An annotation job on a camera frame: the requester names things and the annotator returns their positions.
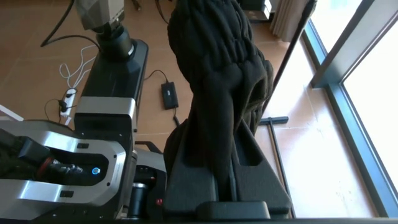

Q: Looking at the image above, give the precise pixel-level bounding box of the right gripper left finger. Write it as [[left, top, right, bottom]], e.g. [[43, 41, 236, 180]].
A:
[[163, 164, 219, 218]]

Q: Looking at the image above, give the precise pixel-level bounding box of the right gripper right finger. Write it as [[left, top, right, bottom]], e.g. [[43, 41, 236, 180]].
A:
[[231, 120, 292, 218]]

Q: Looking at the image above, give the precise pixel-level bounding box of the black garment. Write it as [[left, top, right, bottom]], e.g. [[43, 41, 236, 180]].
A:
[[163, 0, 274, 202]]

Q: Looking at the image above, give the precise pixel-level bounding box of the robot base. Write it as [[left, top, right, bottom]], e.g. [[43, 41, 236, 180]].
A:
[[0, 0, 169, 220]]

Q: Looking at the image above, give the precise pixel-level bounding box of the black clothes rack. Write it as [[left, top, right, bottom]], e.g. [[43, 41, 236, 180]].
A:
[[257, 0, 317, 218]]

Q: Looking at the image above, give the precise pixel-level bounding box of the black power adapter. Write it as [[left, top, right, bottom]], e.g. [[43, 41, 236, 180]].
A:
[[142, 69, 187, 127]]

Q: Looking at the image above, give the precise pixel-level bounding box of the window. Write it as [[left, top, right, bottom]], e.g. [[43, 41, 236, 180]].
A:
[[303, 0, 398, 218]]

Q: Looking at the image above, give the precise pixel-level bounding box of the white power strip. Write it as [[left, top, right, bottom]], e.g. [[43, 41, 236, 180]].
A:
[[58, 44, 98, 119]]

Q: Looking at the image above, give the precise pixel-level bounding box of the brown curtain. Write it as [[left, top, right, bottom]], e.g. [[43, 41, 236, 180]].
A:
[[269, 0, 312, 43]]

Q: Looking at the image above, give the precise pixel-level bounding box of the black box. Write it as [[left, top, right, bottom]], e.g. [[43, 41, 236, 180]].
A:
[[241, 0, 274, 22]]

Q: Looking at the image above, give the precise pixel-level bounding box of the black cable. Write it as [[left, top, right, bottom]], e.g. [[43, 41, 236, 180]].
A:
[[40, 0, 102, 52], [44, 91, 78, 124]]

